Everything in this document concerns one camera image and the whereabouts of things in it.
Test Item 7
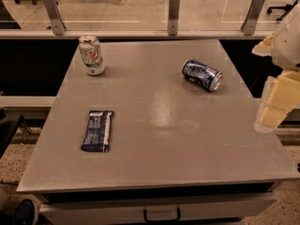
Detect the white table drawer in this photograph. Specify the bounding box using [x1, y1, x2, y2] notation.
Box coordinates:
[40, 192, 277, 225]

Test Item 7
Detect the black office chair right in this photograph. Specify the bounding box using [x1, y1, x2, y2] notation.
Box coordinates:
[267, 0, 299, 22]

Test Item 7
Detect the middle metal rail bracket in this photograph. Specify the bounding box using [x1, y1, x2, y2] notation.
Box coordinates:
[168, 0, 180, 36]

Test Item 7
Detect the black drawer handle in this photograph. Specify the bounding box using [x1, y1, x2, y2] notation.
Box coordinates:
[142, 208, 181, 225]

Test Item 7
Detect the blue pepsi can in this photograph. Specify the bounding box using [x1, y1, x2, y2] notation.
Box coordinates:
[182, 59, 223, 92]

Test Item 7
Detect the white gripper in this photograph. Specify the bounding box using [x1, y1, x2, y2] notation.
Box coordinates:
[251, 5, 300, 133]

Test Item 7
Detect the left metal rail bracket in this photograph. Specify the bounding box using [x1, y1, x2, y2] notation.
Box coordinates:
[43, 0, 66, 36]

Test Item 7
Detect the white green 7up can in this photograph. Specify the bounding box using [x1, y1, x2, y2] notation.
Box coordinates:
[79, 35, 105, 75]

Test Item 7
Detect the black caster wheel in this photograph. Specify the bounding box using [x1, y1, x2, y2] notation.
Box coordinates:
[12, 199, 38, 225]

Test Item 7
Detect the dark blue snack wrapper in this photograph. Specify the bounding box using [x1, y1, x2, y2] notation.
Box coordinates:
[81, 111, 113, 153]

